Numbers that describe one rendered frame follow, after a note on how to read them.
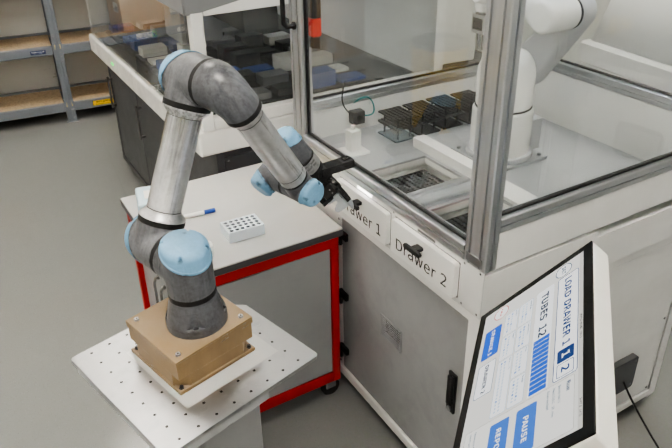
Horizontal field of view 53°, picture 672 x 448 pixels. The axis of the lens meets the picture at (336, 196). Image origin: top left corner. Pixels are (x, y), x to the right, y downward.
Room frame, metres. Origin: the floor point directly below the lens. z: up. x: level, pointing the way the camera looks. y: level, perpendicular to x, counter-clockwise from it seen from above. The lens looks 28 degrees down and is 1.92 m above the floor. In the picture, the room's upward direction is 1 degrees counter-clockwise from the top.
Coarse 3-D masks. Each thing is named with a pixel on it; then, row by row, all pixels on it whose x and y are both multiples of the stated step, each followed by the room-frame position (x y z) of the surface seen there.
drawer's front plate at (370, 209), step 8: (344, 184) 1.94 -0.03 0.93; (352, 192) 1.90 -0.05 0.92; (360, 192) 1.88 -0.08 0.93; (360, 200) 1.86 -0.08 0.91; (368, 200) 1.83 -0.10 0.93; (360, 208) 1.86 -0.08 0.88; (368, 208) 1.82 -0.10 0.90; (376, 208) 1.78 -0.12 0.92; (352, 216) 1.90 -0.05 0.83; (360, 216) 1.86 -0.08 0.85; (368, 216) 1.82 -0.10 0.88; (376, 216) 1.78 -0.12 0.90; (384, 216) 1.75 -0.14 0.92; (360, 224) 1.86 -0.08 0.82; (368, 224) 1.82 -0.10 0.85; (384, 224) 1.75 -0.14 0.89; (384, 232) 1.75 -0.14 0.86; (384, 240) 1.74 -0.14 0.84
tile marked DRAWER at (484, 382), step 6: (492, 360) 1.01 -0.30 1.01; (486, 366) 1.00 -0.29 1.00; (492, 366) 0.99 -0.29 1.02; (480, 372) 1.00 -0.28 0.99; (486, 372) 0.98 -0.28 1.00; (492, 372) 0.97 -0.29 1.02; (480, 378) 0.98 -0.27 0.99; (486, 378) 0.97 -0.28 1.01; (492, 378) 0.95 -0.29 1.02; (480, 384) 0.96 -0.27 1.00; (486, 384) 0.95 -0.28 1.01; (480, 390) 0.94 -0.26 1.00; (486, 390) 0.93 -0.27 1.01; (474, 396) 0.94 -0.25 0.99; (480, 396) 0.93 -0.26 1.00
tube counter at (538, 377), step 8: (536, 328) 1.00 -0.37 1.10; (544, 328) 0.98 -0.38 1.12; (536, 336) 0.97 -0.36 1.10; (544, 336) 0.95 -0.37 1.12; (536, 344) 0.95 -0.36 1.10; (544, 344) 0.93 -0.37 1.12; (536, 352) 0.93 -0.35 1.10; (544, 352) 0.91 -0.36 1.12; (536, 360) 0.90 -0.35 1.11; (544, 360) 0.89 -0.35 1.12; (536, 368) 0.88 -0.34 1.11; (544, 368) 0.87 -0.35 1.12; (536, 376) 0.86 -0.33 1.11; (544, 376) 0.85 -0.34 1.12; (528, 384) 0.86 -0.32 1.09; (536, 384) 0.84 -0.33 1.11; (544, 384) 0.83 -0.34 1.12; (528, 392) 0.84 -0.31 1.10; (536, 392) 0.82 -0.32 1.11
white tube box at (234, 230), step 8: (248, 216) 1.97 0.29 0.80; (256, 216) 1.97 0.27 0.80; (224, 224) 1.92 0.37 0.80; (232, 224) 1.93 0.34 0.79; (240, 224) 1.92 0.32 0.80; (248, 224) 1.92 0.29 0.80; (256, 224) 1.92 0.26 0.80; (224, 232) 1.90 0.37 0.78; (232, 232) 1.87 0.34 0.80; (240, 232) 1.88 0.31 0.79; (248, 232) 1.89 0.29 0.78; (256, 232) 1.91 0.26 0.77; (264, 232) 1.92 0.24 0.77; (232, 240) 1.87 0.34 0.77; (240, 240) 1.88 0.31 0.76
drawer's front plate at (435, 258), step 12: (396, 228) 1.69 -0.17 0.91; (408, 228) 1.66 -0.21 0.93; (408, 240) 1.64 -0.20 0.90; (420, 240) 1.59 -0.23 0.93; (396, 252) 1.69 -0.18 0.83; (408, 252) 1.64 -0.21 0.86; (420, 252) 1.59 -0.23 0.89; (432, 252) 1.55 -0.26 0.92; (444, 252) 1.53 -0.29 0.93; (420, 264) 1.59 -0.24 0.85; (432, 264) 1.55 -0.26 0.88; (444, 264) 1.50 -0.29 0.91; (456, 264) 1.47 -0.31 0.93; (432, 276) 1.54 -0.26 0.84; (456, 276) 1.47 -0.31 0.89; (444, 288) 1.50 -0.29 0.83; (456, 288) 1.47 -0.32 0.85
